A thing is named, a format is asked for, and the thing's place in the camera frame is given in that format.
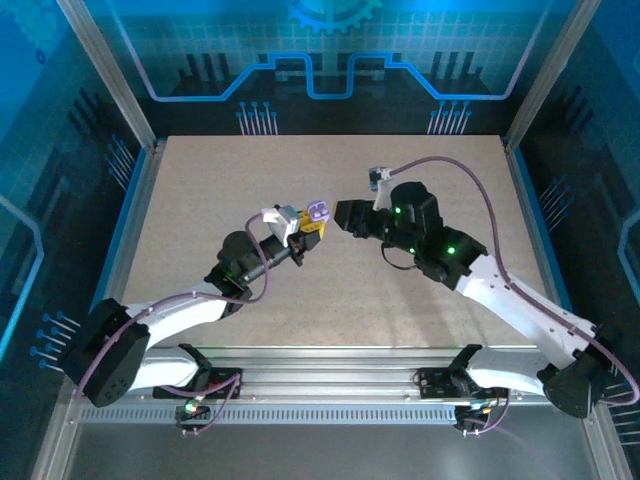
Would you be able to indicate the lavender earbud charging case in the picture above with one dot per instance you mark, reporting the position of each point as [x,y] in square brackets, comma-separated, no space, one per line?
[320,210]

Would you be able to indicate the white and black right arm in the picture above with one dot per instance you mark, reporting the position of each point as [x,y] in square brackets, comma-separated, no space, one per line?
[525,305]

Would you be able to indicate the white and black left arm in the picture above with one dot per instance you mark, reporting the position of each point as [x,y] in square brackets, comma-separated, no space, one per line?
[175,310]

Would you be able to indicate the blue table edge strip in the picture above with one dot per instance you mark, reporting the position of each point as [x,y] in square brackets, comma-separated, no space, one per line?
[533,200]
[130,200]

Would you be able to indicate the small circuit board with LED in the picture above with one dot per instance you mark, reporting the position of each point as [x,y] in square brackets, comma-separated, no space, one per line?
[477,412]
[192,411]

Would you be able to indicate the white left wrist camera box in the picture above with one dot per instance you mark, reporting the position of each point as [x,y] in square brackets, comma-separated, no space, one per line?
[282,222]

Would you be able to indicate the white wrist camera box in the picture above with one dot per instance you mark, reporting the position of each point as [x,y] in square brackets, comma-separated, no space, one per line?
[385,192]
[282,222]

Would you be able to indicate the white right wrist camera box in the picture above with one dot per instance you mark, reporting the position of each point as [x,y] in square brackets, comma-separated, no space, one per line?
[385,192]

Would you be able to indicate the aluminium side rail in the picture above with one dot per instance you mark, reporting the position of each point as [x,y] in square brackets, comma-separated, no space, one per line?
[525,200]
[142,200]

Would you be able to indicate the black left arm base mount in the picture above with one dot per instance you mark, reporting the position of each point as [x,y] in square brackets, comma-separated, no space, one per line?
[225,382]

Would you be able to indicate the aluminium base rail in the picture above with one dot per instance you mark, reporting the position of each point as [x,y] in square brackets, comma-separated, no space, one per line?
[325,375]

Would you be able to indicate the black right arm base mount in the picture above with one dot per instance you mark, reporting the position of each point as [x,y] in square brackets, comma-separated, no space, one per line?
[434,382]

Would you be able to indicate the aluminium frame post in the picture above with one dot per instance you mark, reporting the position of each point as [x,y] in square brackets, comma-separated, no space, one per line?
[539,75]
[111,75]

